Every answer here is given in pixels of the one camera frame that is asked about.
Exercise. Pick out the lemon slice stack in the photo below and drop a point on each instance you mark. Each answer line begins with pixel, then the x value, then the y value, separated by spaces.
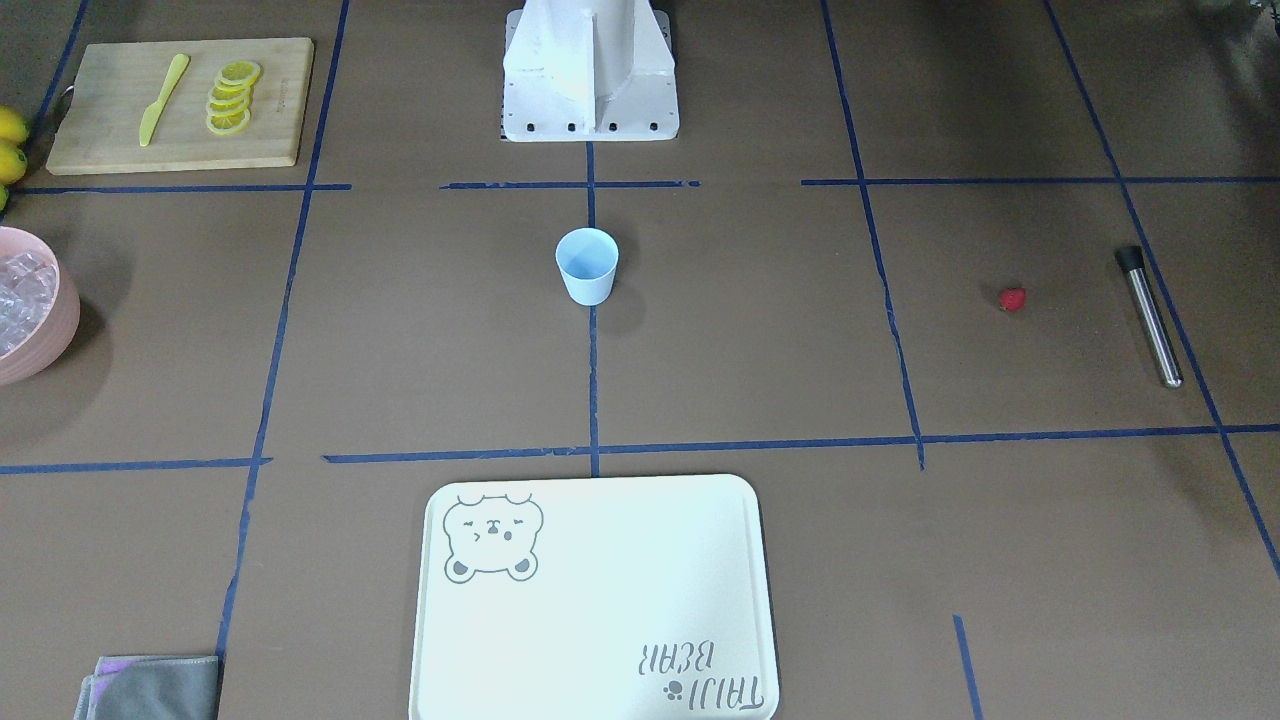
pixel 229 100

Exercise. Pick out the pink bowl of ice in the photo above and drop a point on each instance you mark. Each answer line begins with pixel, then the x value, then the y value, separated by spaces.
pixel 41 306

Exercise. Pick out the steel muddler black tip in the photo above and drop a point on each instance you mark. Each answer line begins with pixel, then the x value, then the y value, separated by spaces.
pixel 1131 262

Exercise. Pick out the red strawberry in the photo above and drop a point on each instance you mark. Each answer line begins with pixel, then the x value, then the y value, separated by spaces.
pixel 1012 299

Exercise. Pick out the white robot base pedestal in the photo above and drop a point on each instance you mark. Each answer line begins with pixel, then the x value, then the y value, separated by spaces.
pixel 588 71

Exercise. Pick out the wooden cutting board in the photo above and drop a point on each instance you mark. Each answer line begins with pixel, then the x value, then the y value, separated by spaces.
pixel 115 82

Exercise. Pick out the cream bear serving tray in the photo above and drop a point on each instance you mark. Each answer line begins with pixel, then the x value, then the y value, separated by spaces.
pixel 594 598

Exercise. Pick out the yellow lemon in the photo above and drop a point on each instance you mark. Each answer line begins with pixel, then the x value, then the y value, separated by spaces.
pixel 13 163
pixel 14 128

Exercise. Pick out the grey folded cloth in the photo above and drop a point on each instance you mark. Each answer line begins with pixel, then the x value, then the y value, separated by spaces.
pixel 151 687

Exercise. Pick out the yellow plastic knife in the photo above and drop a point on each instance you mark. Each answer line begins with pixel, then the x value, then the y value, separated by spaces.
pixel 153 112

